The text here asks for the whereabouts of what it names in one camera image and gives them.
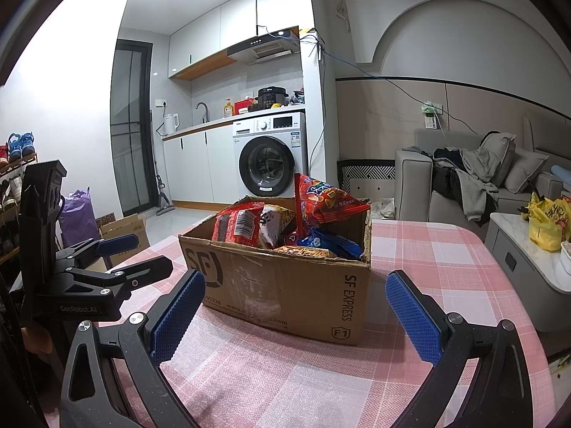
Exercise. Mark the yellow plastic bag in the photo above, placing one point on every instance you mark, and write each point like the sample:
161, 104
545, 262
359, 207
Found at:
546, 223

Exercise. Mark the purple plastic bag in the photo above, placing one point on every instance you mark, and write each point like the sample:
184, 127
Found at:
78, 218

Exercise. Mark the white side cabinet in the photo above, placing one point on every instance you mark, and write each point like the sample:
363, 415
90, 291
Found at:
526, 276

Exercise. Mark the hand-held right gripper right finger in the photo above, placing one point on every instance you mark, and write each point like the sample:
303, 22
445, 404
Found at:
412, 316

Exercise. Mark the grey clothes pile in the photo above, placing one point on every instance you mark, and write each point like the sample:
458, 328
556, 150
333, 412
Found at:
473, 178

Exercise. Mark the blue shoe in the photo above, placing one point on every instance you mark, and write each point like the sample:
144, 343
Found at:
27, 145
14, 147

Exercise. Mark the white electric kettle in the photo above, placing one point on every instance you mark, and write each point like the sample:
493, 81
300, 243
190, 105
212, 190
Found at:
170, 125

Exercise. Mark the grey sofa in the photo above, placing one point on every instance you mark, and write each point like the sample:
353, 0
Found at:
412, 178

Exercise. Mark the black pressure cooker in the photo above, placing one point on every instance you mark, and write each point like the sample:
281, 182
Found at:
273, 98

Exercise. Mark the pink checkered tablecloth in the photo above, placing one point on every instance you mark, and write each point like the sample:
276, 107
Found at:
312, 379

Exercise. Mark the white shoe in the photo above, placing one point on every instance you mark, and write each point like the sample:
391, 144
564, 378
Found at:
11, 191

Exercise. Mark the red snack bag blue label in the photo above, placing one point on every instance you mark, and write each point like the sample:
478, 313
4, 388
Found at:
330, 205

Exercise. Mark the wall socket with green plug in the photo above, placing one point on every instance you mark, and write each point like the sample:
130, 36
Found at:
430, 116

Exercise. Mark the printed cardboard box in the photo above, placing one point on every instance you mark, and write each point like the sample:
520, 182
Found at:
129, 232

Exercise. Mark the red packet with white label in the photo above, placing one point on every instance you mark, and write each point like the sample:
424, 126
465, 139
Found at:
232, 227

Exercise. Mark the dark glass door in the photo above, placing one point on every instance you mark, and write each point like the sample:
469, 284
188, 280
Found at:
131, 133

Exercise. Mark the white lower cabinet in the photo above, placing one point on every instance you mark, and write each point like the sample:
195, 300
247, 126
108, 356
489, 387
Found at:
196, 165

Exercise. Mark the white washing machine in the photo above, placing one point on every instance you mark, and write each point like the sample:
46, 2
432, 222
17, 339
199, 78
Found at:
267, 165

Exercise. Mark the blue cookie packet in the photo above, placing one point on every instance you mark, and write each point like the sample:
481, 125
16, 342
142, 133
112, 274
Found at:
330, 243

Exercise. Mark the range hood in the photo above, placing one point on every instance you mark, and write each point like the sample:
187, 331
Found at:
263, 49

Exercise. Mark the grey pillow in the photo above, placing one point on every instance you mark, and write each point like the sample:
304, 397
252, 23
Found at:
499, 156
526, 169

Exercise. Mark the brown cardboard box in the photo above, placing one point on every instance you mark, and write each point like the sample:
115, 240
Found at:
276, 294

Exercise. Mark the wooden shoe rack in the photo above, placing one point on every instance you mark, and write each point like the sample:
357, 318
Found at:
11, 232

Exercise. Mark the yellow dish soap bottle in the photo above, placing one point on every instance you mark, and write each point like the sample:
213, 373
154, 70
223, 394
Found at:
228, 110

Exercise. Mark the stick vacuum cleaner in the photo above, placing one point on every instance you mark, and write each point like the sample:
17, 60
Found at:
163, 196

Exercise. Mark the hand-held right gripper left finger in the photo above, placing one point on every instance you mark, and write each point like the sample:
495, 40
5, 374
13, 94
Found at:
176, 316

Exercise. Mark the red plastic box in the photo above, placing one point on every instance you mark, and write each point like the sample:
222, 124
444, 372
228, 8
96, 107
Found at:
243, 107

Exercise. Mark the white plastic bag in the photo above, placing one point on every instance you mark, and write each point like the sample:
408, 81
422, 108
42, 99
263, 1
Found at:
382, 209

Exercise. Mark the black white patterned box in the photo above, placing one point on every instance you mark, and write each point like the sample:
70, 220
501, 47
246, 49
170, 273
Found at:
366, 178

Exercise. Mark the white upper cabinet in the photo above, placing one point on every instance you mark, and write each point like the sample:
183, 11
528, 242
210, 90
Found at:
214, 31

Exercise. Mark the light blue roll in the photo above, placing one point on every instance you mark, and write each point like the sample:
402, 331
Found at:
561, 174

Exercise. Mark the grey bag on counter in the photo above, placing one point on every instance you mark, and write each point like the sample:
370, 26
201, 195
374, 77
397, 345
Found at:
298, 98

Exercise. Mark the white red noodle snack bag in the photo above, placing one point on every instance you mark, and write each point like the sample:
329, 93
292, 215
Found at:
274, 223

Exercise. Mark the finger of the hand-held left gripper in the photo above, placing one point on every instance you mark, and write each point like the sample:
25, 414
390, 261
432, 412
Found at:
118, 245
134, 274

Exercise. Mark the black kitchen faucet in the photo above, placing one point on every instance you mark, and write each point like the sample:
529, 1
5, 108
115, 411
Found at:
204, 107

